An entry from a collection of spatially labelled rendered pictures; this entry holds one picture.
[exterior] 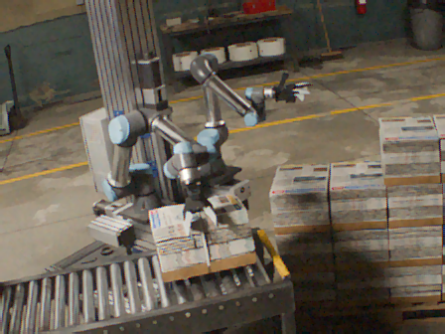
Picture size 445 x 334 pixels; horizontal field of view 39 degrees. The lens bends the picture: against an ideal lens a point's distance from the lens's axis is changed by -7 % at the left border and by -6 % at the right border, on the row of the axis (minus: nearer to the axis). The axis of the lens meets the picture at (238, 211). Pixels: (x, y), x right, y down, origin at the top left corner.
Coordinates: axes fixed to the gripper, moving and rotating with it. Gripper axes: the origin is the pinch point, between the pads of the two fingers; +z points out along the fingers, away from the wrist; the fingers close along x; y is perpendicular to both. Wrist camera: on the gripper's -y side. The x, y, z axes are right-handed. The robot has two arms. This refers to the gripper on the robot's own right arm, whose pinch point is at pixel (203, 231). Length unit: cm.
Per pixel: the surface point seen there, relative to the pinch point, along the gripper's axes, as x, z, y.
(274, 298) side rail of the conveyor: -20.9, 30.5, 7.7
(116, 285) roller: 39.0, 9.7, 27.9
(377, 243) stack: -88, 14, 74
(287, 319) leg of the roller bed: -24.8, 39.7, 14.3
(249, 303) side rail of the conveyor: -11.1, 30.1, 7.3
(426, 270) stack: -112, 35, 77
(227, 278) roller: -6.2, 17.9, 17.9
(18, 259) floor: 132, -50, 250
